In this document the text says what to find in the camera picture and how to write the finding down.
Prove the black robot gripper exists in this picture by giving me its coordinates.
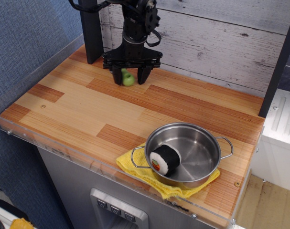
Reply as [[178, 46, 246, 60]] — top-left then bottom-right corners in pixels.
[[102, 42, 162, 85]]

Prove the grey spatula with green handle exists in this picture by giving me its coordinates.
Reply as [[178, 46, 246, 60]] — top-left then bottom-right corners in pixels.
[[121, 68, 135, 86]]

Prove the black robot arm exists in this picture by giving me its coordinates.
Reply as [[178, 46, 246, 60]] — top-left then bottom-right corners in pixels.
[[69, 0, 162, 85]]

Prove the stainless steel pot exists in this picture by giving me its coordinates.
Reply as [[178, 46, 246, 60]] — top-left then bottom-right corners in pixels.
[[130, 123, 233, 189]]

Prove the yellow cloth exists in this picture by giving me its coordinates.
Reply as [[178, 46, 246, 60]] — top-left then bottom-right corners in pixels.
[[116, 144, 220, 199]]

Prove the plush sushi roll toy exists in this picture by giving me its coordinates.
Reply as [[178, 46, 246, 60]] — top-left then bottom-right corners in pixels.
[[149, 144, 182, 176]]

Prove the grey toy fridge cabinet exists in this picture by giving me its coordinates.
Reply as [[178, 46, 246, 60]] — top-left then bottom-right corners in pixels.
[[38, 148, 213, 229]]

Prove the clear acrylic table guard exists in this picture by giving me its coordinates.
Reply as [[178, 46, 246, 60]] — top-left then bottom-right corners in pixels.
[[0, 47, 264, 228]]

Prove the silver dispenser button panel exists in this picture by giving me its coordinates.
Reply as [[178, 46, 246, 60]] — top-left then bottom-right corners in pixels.
[[90, 188, 149, 229]]

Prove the white ribbed plastic surface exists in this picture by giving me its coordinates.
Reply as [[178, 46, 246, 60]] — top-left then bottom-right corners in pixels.
[[263, 89, 290, 145]]

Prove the black and yellow object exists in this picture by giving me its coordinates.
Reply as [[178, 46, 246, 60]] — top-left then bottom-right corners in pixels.
[[0, 218, 35, 229]]

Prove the left dark grey post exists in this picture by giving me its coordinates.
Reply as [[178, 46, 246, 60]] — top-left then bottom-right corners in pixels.
[[80, 11, 104, 64]]

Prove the dark grey post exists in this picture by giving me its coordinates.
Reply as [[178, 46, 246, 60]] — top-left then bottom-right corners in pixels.
[[80, 11, 104, 64], [258, 26, 290, 118]]

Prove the right dark grey post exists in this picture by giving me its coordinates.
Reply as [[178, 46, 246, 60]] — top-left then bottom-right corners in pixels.
[[258, 26, 290, 118]]

